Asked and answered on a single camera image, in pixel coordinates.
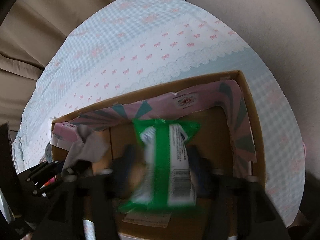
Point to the light blue patterned bedsheet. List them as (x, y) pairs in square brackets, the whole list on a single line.
[(135, 44)]

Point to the green wet wipes pack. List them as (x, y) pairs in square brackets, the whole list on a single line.
[(166, 186)]

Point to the beige curtain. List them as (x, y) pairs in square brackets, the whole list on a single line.
[(32, 31)]

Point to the cardboard box with pink lining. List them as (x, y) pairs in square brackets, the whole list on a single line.
[(230, 137)]

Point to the grey microfibre cloth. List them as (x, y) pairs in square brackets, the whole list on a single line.
[(89, 149)]

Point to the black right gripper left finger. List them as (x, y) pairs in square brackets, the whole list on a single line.
[(104, 189)]

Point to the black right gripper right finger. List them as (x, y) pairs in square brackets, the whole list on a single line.
[(228, 195)]

